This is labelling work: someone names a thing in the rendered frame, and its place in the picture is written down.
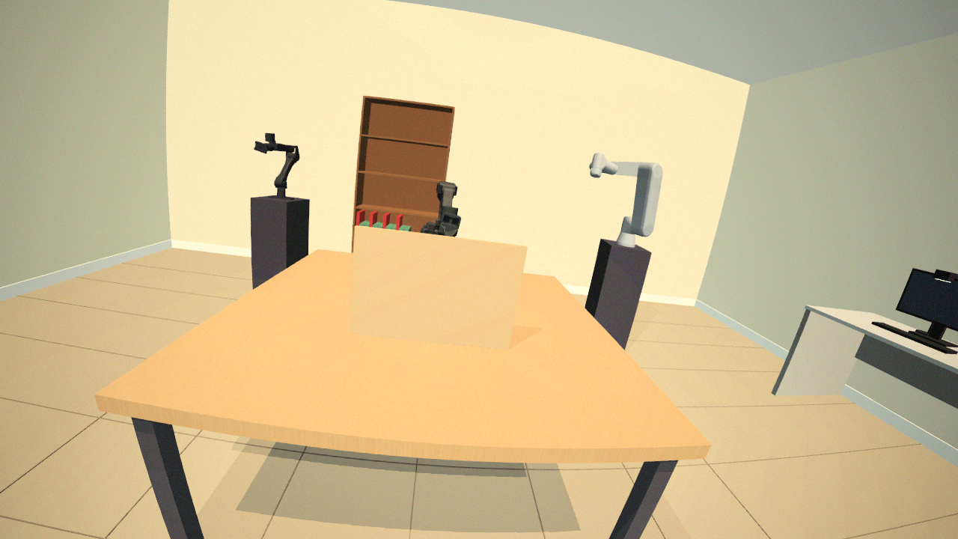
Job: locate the tan flat board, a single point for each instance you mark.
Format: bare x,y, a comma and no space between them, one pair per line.
433,288

